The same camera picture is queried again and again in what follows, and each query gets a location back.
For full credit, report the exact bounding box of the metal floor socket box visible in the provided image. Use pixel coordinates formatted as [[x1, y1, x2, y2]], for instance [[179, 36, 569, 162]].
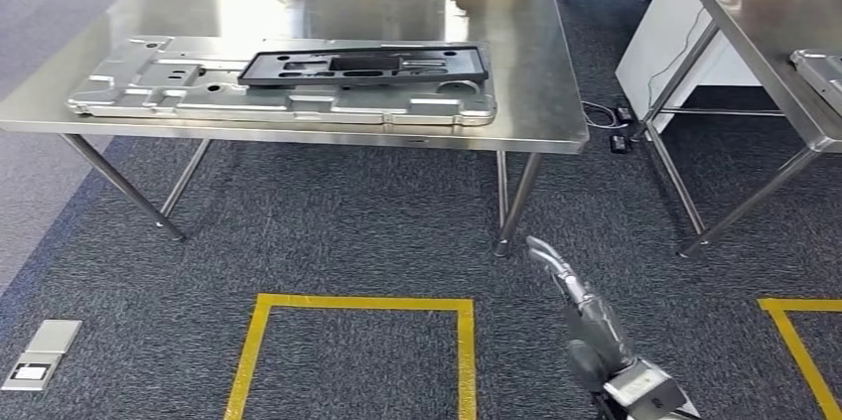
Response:
[[1, 350, 62, 394]]

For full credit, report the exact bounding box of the metal floor plate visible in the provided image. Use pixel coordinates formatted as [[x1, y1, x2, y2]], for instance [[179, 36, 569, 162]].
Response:
[[25, 319, 84, 356]]

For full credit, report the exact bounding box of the white table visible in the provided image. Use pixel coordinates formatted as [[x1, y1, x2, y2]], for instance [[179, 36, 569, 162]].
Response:
[[615, 0, 800, 137]]

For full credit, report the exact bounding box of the stamped sheet metal panel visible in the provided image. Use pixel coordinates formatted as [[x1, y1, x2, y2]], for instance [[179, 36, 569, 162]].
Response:
[[66, 34, 498, 128], [788, 48, 842, 120]]

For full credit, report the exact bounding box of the thin hanging cable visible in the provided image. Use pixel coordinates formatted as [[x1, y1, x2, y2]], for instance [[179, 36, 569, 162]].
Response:
[[646, 5, 710, 110]]

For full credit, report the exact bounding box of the yellow floor tape square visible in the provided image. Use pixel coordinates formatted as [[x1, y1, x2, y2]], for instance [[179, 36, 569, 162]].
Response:
[[222, 293, 478, 420]]

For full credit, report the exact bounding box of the white floor cable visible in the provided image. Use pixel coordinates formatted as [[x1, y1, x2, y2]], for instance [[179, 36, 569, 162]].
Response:
[[581, 99, 623, 131]]

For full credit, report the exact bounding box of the stainless steel workbench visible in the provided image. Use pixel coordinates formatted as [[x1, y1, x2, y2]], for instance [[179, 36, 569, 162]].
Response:
[[0, 0, 591, 259], [630, 0, 842, 260]]

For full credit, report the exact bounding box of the large black plastic part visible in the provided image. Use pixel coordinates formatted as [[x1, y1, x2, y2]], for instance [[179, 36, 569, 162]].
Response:
[[237, 45, 491, 88]]

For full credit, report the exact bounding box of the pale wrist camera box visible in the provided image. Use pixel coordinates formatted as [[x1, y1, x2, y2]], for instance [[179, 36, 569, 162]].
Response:
[[601, 357, 689, 413]]

